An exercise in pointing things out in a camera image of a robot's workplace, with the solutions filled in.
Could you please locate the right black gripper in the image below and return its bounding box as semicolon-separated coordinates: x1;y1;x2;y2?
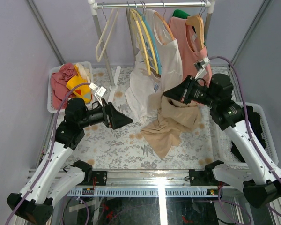
163;75;218;108

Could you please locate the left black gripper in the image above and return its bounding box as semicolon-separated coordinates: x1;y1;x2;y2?
80;99;134;130

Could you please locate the beige t shirt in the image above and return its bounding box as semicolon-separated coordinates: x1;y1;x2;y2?
140;93;201;159

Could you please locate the blue hanger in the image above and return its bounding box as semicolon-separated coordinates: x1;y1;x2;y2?
137;10;162;78

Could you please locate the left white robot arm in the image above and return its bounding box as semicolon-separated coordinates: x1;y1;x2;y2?
7;97;133;225

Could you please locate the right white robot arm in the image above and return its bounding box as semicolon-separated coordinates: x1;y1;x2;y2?
163;74;281;208

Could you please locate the yellow hanger right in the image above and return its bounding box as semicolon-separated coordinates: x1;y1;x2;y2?
130;9;161;76

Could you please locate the yellow hanger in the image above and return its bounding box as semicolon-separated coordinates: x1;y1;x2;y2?
129;8;151;76
130;9;161;76

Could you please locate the white printed t shirt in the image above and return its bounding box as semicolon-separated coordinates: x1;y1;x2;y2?
125;9;182;124

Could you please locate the yellow hanger left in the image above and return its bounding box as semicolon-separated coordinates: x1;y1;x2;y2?
129;8;151;76

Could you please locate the wooden hanger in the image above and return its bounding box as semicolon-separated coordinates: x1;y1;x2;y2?
186;13;205;50

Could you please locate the orange hanger under white shirt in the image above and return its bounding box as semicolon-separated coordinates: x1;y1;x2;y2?
154;12;175;41

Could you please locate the cream plastic hanger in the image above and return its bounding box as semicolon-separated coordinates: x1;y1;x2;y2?
95;9;118;62

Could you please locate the white clothes rack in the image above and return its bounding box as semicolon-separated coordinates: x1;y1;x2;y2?
88;0;215;102

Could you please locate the yellow garment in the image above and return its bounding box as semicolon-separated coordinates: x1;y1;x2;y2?
66;75;92;104

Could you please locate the pink tank top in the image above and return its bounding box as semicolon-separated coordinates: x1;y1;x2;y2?
169;17;207;80

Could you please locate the cream garment in basket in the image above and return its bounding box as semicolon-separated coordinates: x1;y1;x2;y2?
74;63;91;83

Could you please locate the dusty pink garment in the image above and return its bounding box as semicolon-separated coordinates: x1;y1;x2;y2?
50;63;77;109

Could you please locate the left white basket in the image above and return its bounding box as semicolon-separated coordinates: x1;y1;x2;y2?
47;61;93;113

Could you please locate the white basket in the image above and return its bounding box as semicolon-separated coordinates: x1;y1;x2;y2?
216;101;279;168
47;61;93;113

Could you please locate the right white basket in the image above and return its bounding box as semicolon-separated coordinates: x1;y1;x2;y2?
216;101;279;168

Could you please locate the black garment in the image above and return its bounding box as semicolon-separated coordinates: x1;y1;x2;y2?
231;105;266;163

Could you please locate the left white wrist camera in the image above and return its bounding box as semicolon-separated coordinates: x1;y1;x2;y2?
89;82;107;105

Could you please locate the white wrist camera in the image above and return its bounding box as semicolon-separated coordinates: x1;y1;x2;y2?
194;57;210;80
89;82;107;105

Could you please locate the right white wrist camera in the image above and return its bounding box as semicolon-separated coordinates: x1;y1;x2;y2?
194;57;210;80

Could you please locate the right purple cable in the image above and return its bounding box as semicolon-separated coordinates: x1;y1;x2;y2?
208;55;281;197

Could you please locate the metal rail base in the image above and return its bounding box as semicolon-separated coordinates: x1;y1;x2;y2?
25;167;278;197

